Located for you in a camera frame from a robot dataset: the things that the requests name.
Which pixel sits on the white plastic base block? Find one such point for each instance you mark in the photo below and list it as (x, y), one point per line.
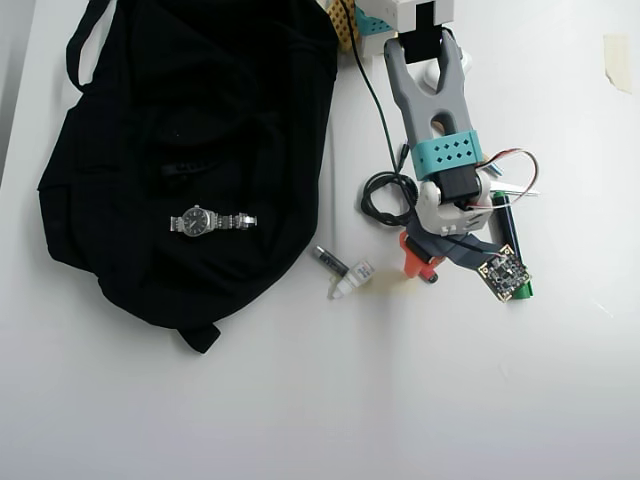
(371, 46)

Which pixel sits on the beige masking tape piece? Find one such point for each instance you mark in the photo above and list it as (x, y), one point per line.
(617, 60)

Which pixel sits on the silver metal wristwatch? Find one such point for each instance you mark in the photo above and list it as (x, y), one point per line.
(195, 221)

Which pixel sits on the black fabric bag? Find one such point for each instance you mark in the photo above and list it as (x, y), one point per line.
(200, 125)

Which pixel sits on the bare camera circuit board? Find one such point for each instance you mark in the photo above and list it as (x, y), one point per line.
(505, 274)

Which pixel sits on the yellow perforated bracket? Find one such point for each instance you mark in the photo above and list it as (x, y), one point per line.
(342, 25)

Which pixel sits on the teal perforated bracket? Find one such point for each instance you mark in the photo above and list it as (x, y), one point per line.
(372, 25)

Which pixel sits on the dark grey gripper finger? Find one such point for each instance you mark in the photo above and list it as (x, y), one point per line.
(434, 275)

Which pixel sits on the small dark metal tube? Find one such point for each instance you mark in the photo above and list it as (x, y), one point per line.
(327, 259)

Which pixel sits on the dark marker with green cap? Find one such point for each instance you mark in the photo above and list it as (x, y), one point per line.
(510, 225)

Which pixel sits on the white eye drop bottle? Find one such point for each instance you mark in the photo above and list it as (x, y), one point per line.
(357, 274)

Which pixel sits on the grey teal robot arm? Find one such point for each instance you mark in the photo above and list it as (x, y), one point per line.
(435, 105)

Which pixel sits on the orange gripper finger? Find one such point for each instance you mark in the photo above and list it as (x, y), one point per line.
(414, 262)

